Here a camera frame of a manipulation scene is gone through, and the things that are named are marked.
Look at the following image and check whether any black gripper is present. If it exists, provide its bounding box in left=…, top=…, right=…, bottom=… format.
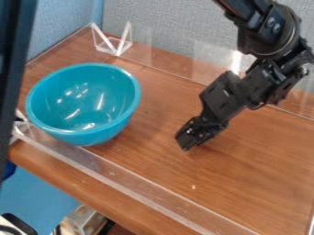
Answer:
left=173, top=102, right=247, bottom=151

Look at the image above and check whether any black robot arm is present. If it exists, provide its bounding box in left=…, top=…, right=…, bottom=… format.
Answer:
left=175, top=0, right=314, bottom=151

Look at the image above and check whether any blue plastic bowl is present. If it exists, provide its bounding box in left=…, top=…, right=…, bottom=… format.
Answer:
left=24, top=62, right=141, bottom=146

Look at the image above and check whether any clear acrylic back barrier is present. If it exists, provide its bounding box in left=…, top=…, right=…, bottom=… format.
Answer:
left=121, top=42, right=314, bottom=120

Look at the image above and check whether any clear acrylic barrier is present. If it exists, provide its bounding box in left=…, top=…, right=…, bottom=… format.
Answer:
left=18, top=122, right=259, bottom=235
left=121, top=42, right=314, bottom=120

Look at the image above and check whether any clear acrylic front barrier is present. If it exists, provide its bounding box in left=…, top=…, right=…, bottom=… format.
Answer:
left=18, top=122, right=259, bottom=235

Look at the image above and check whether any clear box under table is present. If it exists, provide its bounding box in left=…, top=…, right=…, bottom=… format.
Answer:
left=52, top=205, right=108, bottom=235

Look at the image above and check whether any black object bottom left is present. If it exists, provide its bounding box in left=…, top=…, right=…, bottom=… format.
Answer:
left=0, top=213, right=37, bottom=235

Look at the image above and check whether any clear acrylic corner bracket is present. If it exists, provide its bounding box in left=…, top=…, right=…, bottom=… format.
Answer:
left=91, top=22, right=132, bottom=57

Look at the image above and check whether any clear acrylic left bracket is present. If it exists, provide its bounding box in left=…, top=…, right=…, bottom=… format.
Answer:
left=9, top=110, right=29, bottom=143

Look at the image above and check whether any dark blue foreground post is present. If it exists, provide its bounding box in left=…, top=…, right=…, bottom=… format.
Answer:
left=0, top=0, right=37, bottom=186

